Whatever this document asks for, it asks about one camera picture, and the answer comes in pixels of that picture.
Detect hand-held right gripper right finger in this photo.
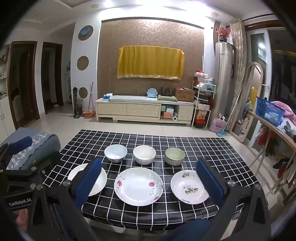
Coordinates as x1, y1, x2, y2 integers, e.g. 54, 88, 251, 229
196, 158, 272, 241

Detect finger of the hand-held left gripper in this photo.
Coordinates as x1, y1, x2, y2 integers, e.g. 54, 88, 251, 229
30, 151, 61, 177
0, 136, 33, 167

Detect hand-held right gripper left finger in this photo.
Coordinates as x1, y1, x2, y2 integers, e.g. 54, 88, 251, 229
26, 158, 103, 241

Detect plain white plate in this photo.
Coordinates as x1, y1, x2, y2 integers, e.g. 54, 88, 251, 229
68, 163, 107, 197

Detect white plate figure print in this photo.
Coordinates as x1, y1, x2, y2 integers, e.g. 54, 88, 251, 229
170, 170, 211, 205

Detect white bowl red print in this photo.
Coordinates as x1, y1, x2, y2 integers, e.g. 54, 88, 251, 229
104, 144, 128, 164

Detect green patterned bowl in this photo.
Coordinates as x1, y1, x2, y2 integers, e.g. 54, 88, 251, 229
164, 148, 186, 166

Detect white plate pink flowers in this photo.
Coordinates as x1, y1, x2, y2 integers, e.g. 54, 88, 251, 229
114, 167, 164, 207

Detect plain white bowl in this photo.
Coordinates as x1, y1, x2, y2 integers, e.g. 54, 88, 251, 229
133, 145, 156, 165

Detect person's left hand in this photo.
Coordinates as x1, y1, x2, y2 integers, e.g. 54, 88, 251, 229
15, 209, 29, 231

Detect grey sofa with lace cover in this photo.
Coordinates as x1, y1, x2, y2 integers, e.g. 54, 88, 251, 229
0, 127, 61, 171

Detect white cabinet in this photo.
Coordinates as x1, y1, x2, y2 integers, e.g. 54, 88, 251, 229
0, 44, 14, 139

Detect blue flat mop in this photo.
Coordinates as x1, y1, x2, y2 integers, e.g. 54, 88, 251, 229
216, 95, 239, 137

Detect person's right leg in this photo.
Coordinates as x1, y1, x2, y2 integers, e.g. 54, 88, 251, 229
159, 218, 211, 241

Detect pink bag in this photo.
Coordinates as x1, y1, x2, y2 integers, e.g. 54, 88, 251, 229
210, 116, 227, 133

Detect red broom with dustpan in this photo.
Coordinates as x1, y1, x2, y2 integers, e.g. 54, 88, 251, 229
83, 82, 96, 118

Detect upright vacuum cleaner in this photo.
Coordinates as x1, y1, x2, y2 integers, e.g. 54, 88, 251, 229
72, 87, 83, 118

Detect black white checked tablecloth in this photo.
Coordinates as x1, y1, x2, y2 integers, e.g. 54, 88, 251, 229
43, 129, 262, 231

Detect red garment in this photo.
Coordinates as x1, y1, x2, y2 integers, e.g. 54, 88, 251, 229
258, 128, 270, 145

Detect white metal rack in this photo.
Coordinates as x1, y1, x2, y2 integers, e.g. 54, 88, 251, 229
191, 76, 216, 129

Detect wooden folding table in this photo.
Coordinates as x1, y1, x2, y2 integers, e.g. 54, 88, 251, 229
248, 111, 296, 204

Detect beige low cabinet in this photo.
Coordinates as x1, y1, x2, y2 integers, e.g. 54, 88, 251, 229
95, 95, 195, 126

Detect brown cardboard box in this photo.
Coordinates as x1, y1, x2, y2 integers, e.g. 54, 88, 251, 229
174, 87, 195, 102

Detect blue plastic basket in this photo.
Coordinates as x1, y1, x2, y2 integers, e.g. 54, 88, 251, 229
255, 97, 285, 127

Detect black white printed cloth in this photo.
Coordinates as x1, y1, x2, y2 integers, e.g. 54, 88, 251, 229
277, 118, 296, 141

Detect dark wooden doorway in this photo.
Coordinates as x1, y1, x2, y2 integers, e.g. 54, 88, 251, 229
8, 41, 41, 130
42, 42, 64, 114

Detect blue round plastic container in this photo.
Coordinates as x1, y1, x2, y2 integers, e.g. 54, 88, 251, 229
147, 88, 159, 100

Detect pink cloth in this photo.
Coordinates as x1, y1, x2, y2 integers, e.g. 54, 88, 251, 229
270, 101, 296, 118

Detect standing air conditioner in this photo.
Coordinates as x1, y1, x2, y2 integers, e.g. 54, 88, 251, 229
216, 42, 235, 109

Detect arched wooden mirror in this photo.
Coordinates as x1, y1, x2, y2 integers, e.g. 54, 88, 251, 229
233, 61, 264, 143

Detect beige patterned curtain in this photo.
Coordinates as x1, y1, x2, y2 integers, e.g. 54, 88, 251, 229
230, 20, 249, 130

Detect yellow cloth cover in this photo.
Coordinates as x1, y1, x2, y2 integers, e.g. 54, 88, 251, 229
117, 45, 185, 81

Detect red flower vase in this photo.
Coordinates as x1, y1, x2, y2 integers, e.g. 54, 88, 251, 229
215, 25, 232, 42

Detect round wall disc blue plate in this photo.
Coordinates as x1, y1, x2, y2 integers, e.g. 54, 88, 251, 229
78, 25, 93, 41

